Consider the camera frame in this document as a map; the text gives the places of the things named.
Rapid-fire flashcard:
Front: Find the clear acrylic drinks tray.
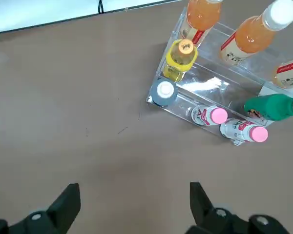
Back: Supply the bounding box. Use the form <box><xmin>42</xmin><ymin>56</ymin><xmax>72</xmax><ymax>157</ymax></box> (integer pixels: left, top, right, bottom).
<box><xmin>146</xmin><ymin>6</ymin><xmax>293</xmax><ymax>147</ymax></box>

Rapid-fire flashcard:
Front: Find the orange juice bottle white cap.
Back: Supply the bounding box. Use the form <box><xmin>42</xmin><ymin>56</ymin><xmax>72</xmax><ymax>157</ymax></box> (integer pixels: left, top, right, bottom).
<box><xmin>271</xmin><ymin>57</ymin><xmax>293</xmax><ymax>90</ymax></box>
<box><xmin>218</xmin><ymin>0</ymin><xmax>293</xmax><ymax>67</ymax></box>
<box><xmin>183</xmin><ymin>0</ymin><xmax>223</xmax><ymax>46</ymax></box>

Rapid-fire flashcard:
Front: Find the yellow tea bottle orange cap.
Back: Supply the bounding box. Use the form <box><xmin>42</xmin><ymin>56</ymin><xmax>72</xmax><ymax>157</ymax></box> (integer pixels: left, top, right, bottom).
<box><xmin>162</xmin><ymin>39</ymin><xmax>199</xmax><ymax>83</ymax></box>

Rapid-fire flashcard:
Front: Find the white bottle pink cap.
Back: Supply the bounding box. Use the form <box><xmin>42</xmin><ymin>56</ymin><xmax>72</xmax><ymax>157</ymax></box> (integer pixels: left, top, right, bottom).
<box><xmin>190</xmin><ymin>104</ymin><xmax>229</xmax><ymax>127</ymax></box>
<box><xmin>219</xmin><ymin>118</ymin><xmax>269</xmax><ymax>144</ymax></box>

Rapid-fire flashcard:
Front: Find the grey blue bottle white cap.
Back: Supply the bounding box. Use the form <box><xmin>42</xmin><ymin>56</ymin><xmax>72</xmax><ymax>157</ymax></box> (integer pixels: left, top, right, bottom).
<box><xmin>150</xmin><ymin>79</ymin><xmax>179</xmax><ymax>107</ymax></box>

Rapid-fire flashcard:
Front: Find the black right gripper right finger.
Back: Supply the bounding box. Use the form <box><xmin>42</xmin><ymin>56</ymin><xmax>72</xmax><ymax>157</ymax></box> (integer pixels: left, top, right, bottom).
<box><xmin>187</xmin><ymin>181</ymin><xmax>293</xmax><ymax>234</ymax></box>

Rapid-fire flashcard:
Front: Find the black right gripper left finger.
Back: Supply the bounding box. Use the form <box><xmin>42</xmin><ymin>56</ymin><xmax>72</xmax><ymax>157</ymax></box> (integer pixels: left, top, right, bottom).
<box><xmin>0</xmin><ymin>183</ymin><xmax>82</xmax><ymax>234</ymax></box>

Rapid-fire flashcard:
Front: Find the green bottle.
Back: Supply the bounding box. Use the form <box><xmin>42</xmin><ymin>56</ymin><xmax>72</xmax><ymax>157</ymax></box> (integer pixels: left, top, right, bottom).
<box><xmin>244</xmin><ymin>94</ymin><xmax>293</xmax><ymax>122</ymax></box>

